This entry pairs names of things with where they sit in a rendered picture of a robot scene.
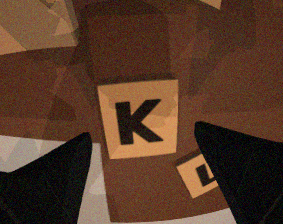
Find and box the tan letter tile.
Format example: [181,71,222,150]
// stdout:
[97,79,178,159]
[194,0,221,11]
[176,151,218,198]

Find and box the wooden a-frame board stand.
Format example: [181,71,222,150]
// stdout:
[0,0,80,55]

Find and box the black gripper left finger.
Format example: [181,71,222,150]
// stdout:
[0,132,93,224]

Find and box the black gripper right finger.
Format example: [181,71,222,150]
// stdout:
[194,121,283,224]

